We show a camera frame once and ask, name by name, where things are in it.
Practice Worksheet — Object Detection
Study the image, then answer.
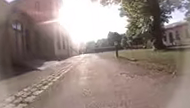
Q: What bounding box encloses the dark post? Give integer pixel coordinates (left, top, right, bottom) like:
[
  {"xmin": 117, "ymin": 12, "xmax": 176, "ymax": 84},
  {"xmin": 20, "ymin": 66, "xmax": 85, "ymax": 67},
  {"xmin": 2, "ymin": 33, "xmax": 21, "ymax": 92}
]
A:
[{"xmin": 113, "ymin": 41, "xmax": 120, "ymax": 59}]

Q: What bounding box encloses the brown paved path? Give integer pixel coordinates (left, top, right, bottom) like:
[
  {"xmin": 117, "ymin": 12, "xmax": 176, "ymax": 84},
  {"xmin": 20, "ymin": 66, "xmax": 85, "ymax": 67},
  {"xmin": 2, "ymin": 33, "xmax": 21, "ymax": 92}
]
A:
[{"xmin": 0, "ymin": 43, "xmax": 190, "ymax": 108}]

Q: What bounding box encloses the grey pavement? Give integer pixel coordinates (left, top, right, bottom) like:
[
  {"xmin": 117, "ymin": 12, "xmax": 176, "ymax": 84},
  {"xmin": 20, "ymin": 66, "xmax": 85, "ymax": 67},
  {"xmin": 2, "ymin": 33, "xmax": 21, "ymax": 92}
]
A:
[{"xmin": 0, "ymin": 57, "xmax": 70, "ymax": 108}]

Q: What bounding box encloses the pale cobblestone strip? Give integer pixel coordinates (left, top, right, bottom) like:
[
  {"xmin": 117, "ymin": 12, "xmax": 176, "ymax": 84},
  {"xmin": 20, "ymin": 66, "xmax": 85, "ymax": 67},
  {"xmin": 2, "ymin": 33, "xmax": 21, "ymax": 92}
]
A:
[{"xmin": 0, "ymin": 60, "xmax": 82, "ymax": 108}]

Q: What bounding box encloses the row of distant trees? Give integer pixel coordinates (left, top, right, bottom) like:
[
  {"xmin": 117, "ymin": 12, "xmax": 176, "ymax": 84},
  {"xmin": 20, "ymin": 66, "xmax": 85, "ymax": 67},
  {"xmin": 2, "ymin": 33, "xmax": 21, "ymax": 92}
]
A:
[{"xmin": 82, "ymin": 29, "xmax": 131, "ymax": 55}]

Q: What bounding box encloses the grass lawn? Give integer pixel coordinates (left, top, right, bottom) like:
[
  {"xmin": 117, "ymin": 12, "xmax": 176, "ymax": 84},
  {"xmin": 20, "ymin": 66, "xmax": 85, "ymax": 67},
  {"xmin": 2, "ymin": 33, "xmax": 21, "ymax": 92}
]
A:
[{"xmin": 97, "ymin": 43, "xmax": 190, "ymax": 85}]

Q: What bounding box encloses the low white building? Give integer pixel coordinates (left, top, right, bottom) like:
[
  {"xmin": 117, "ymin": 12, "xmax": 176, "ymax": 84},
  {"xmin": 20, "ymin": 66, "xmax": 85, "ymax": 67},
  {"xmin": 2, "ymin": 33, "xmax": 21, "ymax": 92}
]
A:
[{"xmin": 161, "ymin": 20, "xmax": 190, "ymax": 48}]

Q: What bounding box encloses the large leafy tree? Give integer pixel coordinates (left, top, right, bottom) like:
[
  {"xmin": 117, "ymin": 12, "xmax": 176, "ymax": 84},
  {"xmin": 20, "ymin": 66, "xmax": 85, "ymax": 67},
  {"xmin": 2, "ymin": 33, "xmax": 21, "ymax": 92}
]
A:
[{"xmin": 77, "ymin": 0, "xmax": 190, "ymax": 58}]

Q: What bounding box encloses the tan brick building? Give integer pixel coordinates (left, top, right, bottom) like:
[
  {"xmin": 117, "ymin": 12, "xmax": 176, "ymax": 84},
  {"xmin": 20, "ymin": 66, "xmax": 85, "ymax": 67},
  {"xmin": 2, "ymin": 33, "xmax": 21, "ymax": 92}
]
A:
[{"xmin": 0, "ymin": 0, "xmax": 83, "ymax": 83}]

